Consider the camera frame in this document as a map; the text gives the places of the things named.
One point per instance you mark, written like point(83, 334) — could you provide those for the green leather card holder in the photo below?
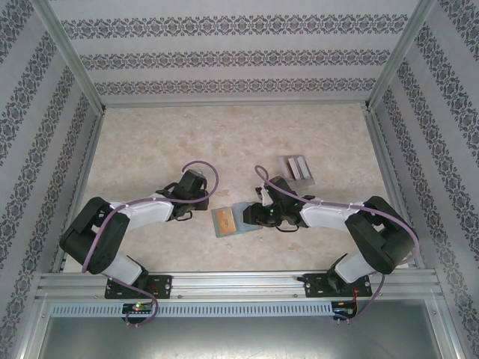
point(239, 228)

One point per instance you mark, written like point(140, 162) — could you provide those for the orange credit card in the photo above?
point(226, 221)

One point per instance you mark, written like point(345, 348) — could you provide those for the tan gold credit card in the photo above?
point(289, 167)

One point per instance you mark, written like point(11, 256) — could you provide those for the white credit card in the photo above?
point(295, 168)
point(304, 168)

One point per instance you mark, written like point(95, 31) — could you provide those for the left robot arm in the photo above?
point(146, 213)

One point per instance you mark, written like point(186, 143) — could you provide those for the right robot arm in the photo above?
point(329, 215)

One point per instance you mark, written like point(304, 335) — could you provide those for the black mounting plate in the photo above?
point(164, 286)
point(312, 286)

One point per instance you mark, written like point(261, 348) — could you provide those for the small circuit board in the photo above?
point(342, 309)
point(138, 307)

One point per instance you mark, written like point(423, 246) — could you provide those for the grey metal sheet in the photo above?
point(239, 340)

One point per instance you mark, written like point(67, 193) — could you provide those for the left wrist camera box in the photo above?
point(199, 172)

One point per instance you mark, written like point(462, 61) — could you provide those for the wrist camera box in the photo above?
point(199, 172)
point(266, 198)

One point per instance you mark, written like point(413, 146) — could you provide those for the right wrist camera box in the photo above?
point(266, 198)

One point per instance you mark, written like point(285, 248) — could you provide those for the long aluminium base rail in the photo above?
point(235, 284)

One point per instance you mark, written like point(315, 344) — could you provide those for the aluminium side rail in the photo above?
point(382, 149)
point(90, 149)

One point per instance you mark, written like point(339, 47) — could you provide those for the aluminium frame post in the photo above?
point(398, 56)
point(71, 56)

